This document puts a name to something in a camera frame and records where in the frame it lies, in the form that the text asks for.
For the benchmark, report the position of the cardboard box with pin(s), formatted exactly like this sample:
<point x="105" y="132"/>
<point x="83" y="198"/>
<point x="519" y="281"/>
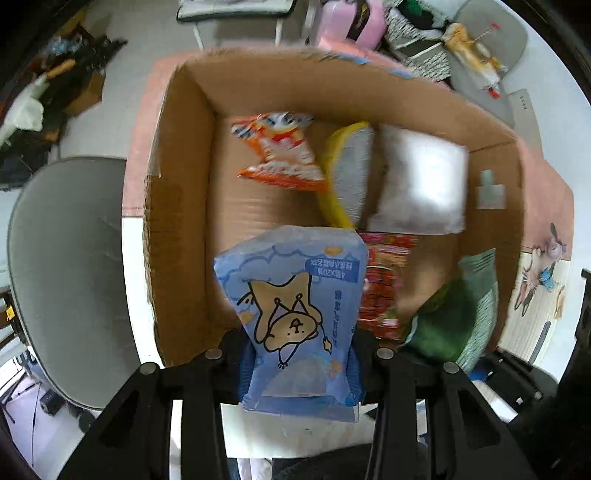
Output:
<point x="323" y="184"/>

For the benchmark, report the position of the yellow grey sponge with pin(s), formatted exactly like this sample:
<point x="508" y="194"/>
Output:
<point x="346" y="162"/>

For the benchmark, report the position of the pink suitcase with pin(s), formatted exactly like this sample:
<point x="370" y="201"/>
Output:
<point x="363" y="22"/>

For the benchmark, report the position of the black white patterned clothes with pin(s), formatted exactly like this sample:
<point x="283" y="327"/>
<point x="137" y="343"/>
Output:
<point x="414" y="35"/>

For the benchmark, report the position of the orange snack bag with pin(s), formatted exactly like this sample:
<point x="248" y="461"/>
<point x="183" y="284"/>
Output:
<point x="285" y="157"/>

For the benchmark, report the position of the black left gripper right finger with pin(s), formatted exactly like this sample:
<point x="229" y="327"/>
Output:
<point x="431" y="421"/>

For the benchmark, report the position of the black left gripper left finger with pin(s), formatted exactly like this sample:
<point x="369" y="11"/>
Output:
<point x="130" y="439"/>

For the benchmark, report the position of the grey cushioned chair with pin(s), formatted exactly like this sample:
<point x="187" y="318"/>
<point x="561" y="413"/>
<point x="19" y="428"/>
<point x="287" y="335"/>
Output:
<point x="498" y="40"/>

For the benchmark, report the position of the green wet wipes pack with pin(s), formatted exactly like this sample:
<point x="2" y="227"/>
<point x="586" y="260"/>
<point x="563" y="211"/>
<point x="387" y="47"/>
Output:
<point x="457" y="322"/>

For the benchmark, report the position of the red snack bag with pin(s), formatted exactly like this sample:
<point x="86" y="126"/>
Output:
<point x="388" y="259"/>

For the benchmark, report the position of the grey office chair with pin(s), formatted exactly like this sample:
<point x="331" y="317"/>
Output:
<point x="64" y="253"/>

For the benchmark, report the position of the blue bear tissue pack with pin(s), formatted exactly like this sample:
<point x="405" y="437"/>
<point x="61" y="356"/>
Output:
<point x="297" y="292"/>

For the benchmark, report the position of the dark clutter pile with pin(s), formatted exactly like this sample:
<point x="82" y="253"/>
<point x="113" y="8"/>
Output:
<point x="63" y="80"/>

